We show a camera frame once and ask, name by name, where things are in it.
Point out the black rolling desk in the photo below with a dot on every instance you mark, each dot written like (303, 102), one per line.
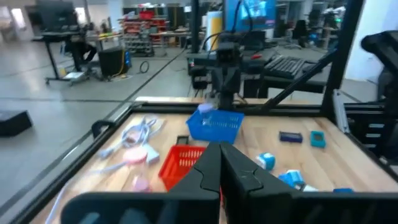
(51, 56)

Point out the dark digital display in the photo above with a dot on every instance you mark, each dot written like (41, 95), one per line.
(290, 137)
(183, 139)

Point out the blue screen monitor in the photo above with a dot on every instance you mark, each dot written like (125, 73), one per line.
(248, 14)

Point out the red marker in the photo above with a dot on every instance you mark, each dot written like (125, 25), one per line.
(256, 56)

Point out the white bracket strip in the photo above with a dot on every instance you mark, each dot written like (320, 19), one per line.
(340, 110)

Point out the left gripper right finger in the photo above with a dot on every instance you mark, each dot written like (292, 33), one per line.
(264, 205)

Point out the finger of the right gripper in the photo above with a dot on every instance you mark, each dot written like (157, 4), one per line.
(229, 101)
(222, 100)

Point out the black clamp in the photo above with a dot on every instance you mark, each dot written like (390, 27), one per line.
(99, 126)

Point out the teal digital display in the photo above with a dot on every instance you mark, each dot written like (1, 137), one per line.
(317, 139)

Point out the pink lid clear jar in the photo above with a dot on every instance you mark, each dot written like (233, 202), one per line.
(135, 155)

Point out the white and yellow roll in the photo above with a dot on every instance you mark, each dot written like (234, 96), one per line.
(214, 29)

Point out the black aluminium frame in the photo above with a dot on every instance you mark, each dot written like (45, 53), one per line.
(280, 109)

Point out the red bin shelf rack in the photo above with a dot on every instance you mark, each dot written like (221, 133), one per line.
(143, 31)

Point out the blue plastic basket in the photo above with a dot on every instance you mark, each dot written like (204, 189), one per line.
(217, 127)

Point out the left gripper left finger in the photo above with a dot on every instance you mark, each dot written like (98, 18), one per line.
(186, 205)

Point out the black monitor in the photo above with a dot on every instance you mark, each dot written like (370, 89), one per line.
(57, 14)

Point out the black floor box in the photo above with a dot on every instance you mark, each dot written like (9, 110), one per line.
(14, 123)

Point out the black computer tower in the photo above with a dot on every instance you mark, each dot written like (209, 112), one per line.
(113, 62)

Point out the purple lid clear jar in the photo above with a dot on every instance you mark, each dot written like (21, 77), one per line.
(206, 108)

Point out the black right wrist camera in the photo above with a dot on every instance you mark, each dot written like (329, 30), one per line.
(228, 52)

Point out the black keyboard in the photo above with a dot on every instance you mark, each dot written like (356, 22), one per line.
(284, 66)

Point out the white power adapter brick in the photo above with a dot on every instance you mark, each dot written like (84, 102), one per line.
(152, 154)

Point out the red plastic basket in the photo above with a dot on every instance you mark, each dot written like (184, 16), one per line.
(177, 161)

